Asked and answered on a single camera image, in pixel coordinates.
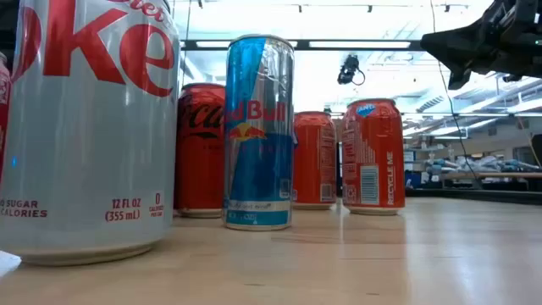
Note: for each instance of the red Coca-Cola Zero can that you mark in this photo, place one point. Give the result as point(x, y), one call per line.
point(199, 169)

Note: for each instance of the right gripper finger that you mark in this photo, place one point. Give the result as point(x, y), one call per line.
point(457, 48)
point(459, 78)

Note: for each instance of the orange soda can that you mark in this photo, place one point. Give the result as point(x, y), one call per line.
point(372, 169)
point(313, 161)

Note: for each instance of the blue storage bin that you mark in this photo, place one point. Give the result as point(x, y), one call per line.
point(413, 180)

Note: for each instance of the black ceiling device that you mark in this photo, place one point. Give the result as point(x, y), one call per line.
point(512, 78)

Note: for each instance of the wooden workbench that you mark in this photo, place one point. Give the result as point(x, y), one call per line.
point(491, 174)

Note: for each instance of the black aluminium table frame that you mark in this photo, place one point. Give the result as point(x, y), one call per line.
point(466, 195)

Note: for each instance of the black overhead beam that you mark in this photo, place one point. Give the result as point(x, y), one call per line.
point(302, 45)

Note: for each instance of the blue silver Red Bull can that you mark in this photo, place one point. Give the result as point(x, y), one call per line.
point(258, 169)

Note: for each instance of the silver Diet Coke can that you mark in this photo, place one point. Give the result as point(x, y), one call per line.
point(84, 148)

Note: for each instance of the black overhead camera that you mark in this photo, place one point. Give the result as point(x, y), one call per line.
point(348, 70)

